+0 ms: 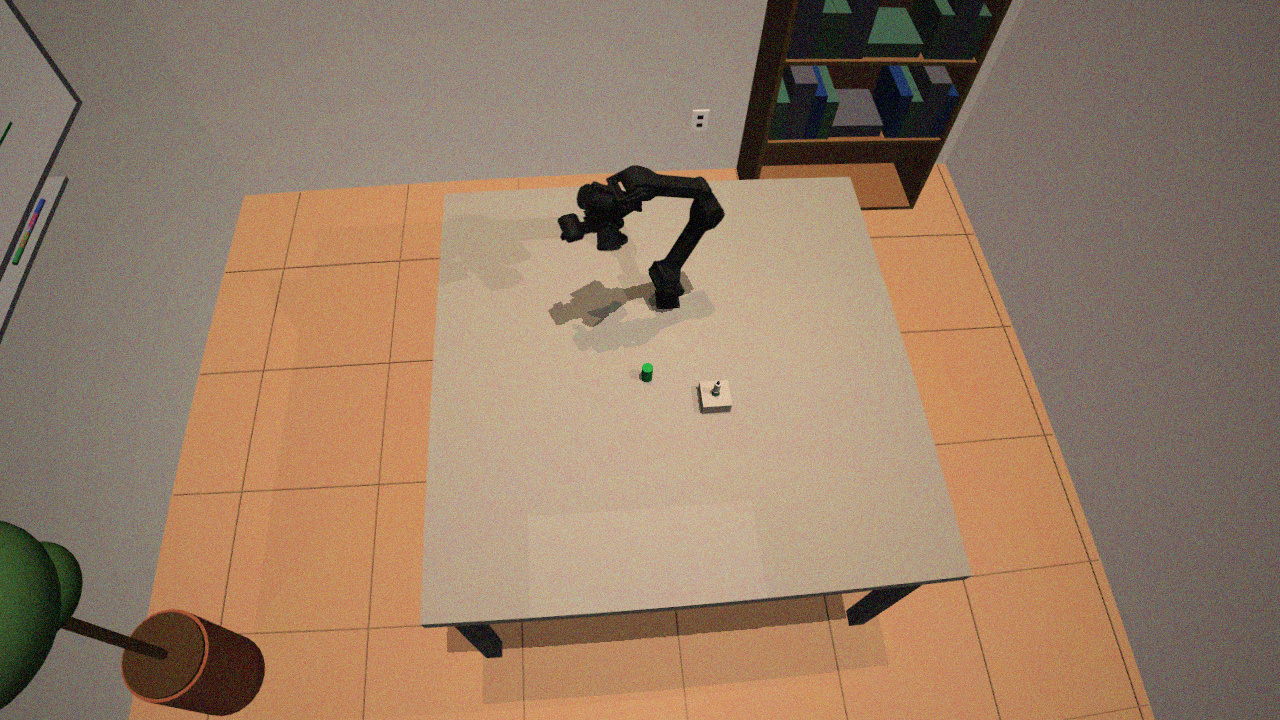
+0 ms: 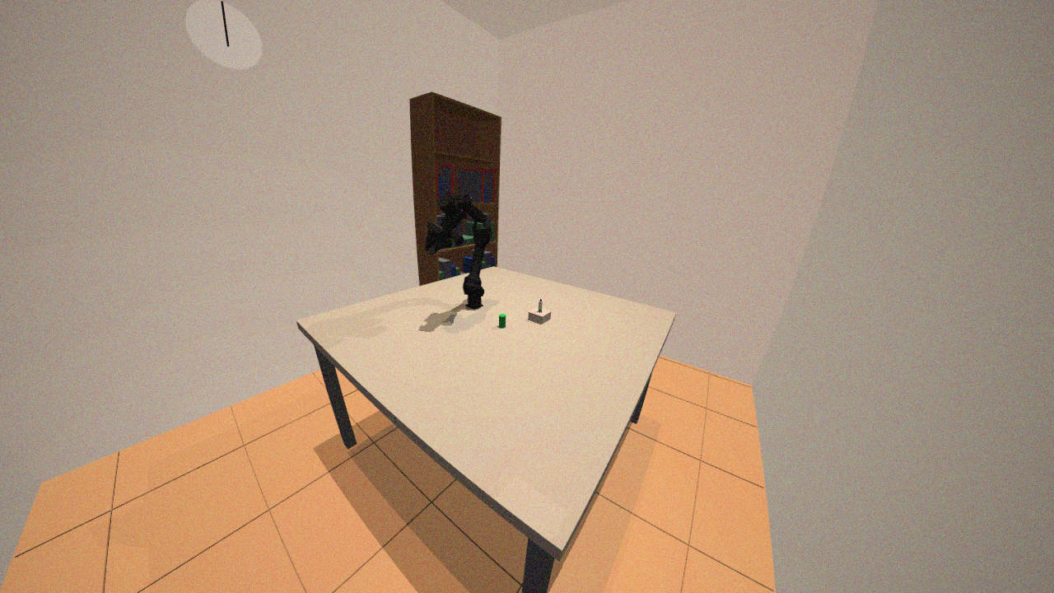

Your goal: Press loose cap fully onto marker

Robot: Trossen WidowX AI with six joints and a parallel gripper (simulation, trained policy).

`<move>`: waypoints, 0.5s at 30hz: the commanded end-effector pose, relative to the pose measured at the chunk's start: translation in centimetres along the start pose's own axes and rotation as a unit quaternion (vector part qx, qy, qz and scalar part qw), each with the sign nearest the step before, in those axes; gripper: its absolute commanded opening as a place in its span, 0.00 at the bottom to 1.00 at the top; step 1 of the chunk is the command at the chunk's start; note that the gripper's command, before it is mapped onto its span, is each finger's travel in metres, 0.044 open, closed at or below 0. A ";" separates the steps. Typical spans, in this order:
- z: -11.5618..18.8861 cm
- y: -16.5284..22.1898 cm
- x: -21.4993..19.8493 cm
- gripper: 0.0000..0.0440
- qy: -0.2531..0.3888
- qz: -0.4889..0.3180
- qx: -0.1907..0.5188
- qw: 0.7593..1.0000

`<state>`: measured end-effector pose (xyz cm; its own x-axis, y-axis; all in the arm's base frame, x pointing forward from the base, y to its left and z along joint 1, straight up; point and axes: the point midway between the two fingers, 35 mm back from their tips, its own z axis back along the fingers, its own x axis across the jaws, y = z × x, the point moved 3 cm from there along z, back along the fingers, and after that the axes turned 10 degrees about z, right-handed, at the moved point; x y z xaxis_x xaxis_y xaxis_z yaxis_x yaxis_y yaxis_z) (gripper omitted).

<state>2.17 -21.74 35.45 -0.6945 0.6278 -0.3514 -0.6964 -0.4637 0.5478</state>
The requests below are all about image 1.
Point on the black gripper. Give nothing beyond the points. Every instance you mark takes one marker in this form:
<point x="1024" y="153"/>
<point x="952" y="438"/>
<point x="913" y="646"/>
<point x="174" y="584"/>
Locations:
<point x="573" y="230"/>

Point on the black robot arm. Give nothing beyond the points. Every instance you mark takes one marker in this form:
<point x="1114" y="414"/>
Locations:
<point x="642" y="184"/>

